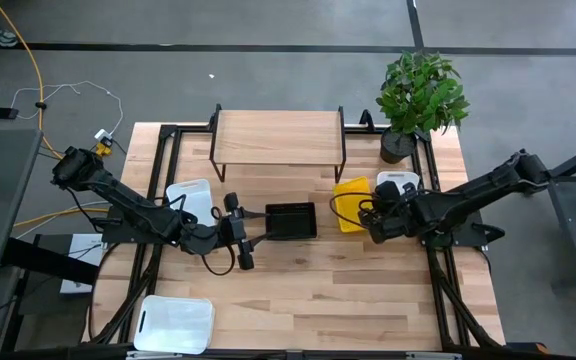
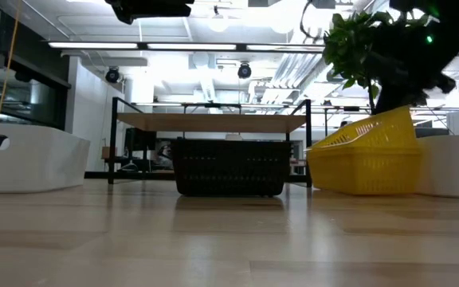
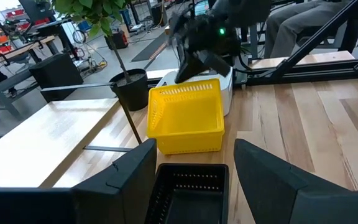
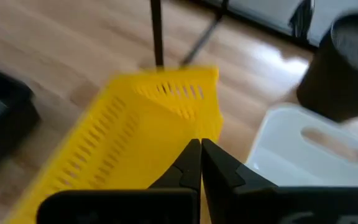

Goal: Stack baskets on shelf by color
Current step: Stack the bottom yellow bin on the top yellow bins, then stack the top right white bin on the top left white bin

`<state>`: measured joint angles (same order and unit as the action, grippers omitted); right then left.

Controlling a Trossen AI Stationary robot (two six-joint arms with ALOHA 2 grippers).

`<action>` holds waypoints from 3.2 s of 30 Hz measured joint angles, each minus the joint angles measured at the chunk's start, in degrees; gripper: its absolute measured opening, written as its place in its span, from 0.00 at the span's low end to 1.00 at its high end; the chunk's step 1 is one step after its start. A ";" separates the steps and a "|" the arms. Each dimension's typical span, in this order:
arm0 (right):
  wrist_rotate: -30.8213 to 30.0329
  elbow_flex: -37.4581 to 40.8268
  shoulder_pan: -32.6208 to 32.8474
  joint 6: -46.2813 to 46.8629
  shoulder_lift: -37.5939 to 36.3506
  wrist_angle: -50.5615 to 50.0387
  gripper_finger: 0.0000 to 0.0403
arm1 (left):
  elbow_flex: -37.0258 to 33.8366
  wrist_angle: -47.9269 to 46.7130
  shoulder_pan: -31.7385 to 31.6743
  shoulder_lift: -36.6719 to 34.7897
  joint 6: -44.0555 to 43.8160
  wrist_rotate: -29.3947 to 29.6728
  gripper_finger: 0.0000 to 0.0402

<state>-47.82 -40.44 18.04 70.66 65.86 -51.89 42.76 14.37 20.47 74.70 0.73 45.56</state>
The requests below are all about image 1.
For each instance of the wooden shelf with black frame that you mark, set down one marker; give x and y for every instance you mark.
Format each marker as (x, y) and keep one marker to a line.
(278, 137)

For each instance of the yellow plastic mesh basket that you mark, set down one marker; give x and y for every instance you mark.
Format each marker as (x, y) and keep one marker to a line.
(352, 212)

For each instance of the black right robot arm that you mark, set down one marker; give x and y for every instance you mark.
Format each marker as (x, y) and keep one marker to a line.
(473, 197)

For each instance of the yellow plug connector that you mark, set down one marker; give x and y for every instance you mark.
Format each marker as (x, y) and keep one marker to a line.
(103, 149)

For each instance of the green plant in black pot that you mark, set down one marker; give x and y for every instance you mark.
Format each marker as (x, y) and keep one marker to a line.
(418, 95)

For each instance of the white power adapter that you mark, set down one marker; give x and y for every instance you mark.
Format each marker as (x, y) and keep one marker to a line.
(103, 134)

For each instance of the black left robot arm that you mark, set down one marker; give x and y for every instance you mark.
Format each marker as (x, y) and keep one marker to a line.
(133, 205)

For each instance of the white paper sheet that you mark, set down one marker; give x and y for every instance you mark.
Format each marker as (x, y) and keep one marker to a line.
(85, 247)

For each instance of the black plastic mesh basket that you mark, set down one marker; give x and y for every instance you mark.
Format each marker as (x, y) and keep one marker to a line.
(290, 221)

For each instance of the white plastic storage bin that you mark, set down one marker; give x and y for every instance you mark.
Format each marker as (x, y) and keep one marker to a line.
(193, 197)
(398, 177)
(175, 325)

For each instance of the black table frame rails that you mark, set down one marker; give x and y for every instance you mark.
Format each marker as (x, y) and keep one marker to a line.
(434, 265)

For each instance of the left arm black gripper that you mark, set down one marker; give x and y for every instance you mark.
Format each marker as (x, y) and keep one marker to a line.
(235, 230)

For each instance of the black beam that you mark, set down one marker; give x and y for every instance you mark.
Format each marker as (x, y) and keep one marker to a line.
(43, 260)

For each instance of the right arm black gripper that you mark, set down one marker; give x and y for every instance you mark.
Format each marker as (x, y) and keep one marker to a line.
(390, 212)

